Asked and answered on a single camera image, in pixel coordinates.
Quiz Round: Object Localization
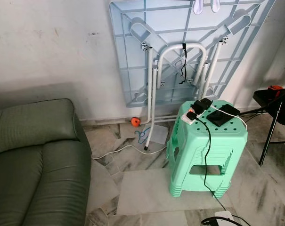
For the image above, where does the white metal table leg frame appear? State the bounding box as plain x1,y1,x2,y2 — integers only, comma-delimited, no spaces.
145,40,226,152

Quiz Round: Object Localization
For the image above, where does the white power cable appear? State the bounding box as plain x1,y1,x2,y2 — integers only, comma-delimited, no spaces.
91,144,168,160

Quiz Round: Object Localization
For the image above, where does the mint green plastic stool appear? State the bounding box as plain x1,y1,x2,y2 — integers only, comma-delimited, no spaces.
167,100,249,198

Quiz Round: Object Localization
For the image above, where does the thick black cord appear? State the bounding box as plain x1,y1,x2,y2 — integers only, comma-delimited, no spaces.
201,216,228,226

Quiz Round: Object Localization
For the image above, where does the green leather sofa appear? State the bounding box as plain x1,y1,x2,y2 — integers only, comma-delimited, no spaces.
0,98,92,226

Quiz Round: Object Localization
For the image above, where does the black power adapter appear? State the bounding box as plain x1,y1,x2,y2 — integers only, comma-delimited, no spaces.
188,103,204,117
201,98,213,110

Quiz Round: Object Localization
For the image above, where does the black phone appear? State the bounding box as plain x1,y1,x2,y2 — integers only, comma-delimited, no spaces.
221,105,240,117

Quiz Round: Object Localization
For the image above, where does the black strap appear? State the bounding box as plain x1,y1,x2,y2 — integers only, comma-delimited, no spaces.
179,43,188,86

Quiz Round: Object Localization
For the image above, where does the translucent white plastic sheet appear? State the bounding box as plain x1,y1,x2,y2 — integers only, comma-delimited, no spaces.
145,123,169,146

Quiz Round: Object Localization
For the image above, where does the white plug box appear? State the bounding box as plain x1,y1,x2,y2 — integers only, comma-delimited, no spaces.
213,211,237,226

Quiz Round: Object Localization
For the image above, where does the black folding chair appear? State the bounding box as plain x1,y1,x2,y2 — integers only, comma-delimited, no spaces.
253,87,285,166

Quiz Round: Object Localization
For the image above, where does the white power strip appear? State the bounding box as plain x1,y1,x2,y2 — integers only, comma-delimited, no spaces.
182,106,202,126

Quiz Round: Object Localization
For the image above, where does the blue clothes hanger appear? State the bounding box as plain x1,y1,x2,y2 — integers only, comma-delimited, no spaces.
134,128,150,146

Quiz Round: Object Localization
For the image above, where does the white sock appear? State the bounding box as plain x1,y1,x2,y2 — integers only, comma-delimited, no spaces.
210,0,223,13
192,0,205,15

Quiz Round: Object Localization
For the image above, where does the thin black power cable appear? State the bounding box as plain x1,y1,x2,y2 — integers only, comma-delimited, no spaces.
194,113,251,226

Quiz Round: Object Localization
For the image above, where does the black square flat device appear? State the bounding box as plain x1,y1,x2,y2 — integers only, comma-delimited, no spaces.
207,109,233,127

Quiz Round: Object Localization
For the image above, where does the light blue folding table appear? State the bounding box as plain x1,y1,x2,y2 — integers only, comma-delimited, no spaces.
108,0,277,108

